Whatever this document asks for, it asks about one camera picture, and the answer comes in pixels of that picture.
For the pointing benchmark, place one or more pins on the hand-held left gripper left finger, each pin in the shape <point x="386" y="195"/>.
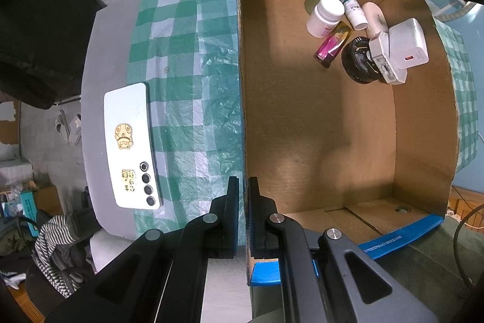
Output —
<point x="228" y="224"/>

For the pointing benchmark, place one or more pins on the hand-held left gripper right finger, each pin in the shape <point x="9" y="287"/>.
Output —
<point x="255" y="224"/>

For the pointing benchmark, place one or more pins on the white charger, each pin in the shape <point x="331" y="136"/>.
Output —
<point x="408" y="43"/>

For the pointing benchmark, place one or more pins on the white oval case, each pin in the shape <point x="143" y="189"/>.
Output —
<point x="374" y="20"/>

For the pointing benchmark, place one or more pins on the small white labelled bottle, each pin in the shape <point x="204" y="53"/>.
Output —
<point x="355" y="12"/>

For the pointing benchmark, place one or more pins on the cardboard box with blue edges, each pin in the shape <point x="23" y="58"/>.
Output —
<point x="302" y="118"/>

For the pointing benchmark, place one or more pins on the black round case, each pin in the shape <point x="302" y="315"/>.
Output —
<point x="357" y="62"/>

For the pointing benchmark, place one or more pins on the white pill bottle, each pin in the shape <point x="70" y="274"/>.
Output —
<point x="323" y="16"/>

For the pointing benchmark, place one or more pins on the pink and yellow lighter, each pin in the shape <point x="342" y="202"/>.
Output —
<point x="332" y="45"/>

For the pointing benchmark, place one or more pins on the large-check green plastic cloth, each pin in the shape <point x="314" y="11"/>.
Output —
<point x="181" y="81"/>

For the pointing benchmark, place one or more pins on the white smartphone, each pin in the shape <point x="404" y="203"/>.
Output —
<point x="128" y="111"/>

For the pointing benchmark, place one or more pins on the striped cloth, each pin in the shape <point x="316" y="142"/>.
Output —
<point x="53" y="239"/>

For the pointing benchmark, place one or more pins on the white slipper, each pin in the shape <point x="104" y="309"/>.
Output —
<point x="75" y="132"/>
<point x="62" y="122"/>

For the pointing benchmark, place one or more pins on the teal box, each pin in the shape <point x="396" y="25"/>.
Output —
<point x="27" y="205"/>

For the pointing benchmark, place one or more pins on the black garment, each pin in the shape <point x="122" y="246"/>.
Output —
<point x="37" y="24"/>

